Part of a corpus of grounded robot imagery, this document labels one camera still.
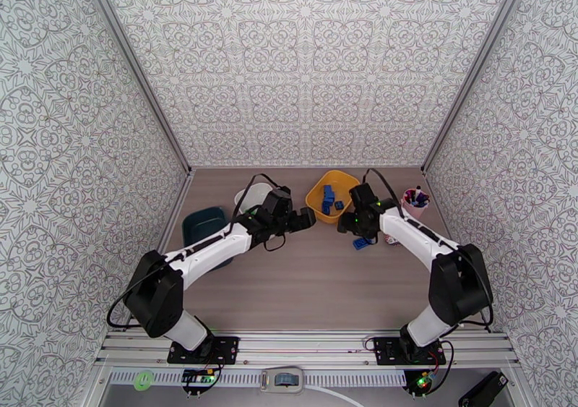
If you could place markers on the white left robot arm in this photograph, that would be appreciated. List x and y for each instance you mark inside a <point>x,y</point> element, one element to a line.
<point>207,254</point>

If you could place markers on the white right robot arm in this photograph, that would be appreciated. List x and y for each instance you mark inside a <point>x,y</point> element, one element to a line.
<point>420,238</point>

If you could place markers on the flag print can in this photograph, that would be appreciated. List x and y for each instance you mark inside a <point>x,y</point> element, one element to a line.
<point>391,241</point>

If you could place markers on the yellow plastic bin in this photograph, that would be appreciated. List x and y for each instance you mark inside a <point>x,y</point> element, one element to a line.
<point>347,184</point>

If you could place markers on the white plastic bin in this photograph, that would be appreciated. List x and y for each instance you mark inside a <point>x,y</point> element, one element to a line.
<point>253,193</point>

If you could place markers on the purple pen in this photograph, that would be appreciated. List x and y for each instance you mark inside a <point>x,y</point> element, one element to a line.
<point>410,197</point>

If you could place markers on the pink pen cup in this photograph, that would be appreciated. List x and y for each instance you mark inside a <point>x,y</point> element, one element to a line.
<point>417,211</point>

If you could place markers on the black capped white marker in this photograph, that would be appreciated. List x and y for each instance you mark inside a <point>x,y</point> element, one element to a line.
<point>417,192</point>

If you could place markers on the blue pen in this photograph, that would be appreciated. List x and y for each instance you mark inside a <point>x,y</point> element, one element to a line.
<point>424,200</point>

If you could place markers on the dark teal plastic bin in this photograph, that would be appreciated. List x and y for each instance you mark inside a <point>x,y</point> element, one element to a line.
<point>203,225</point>

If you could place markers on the circuit board with yellow connector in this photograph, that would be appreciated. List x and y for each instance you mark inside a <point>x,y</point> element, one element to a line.
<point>198,377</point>

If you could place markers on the circuit board with green light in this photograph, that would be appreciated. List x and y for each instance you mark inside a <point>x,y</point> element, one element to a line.
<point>423,382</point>

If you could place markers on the green tape roll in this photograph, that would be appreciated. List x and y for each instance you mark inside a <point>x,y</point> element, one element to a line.
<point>144,379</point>

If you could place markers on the black box device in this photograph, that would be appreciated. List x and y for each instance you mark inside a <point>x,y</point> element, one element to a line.
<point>483,390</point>

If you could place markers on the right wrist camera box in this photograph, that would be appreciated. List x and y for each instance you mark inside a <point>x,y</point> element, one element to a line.
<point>361,194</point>

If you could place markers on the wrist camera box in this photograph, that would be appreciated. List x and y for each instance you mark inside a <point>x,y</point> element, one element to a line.
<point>277,200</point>
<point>361,194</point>

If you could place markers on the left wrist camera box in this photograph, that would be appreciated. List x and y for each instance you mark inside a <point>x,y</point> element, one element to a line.
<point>277,200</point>

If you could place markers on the aluminium side floor rail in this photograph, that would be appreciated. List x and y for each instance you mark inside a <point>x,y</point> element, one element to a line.
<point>174,220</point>

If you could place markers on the aluminium front rail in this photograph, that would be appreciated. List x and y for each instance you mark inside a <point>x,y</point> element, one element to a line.
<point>316,347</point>

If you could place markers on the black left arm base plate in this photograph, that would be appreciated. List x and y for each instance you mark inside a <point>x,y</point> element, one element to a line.
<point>225,350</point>

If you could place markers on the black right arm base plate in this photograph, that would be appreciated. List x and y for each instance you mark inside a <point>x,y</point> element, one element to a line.
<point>388,351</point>

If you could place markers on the aluminium corner post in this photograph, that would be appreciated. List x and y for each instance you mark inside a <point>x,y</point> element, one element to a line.
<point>135,67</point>
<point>474,67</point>

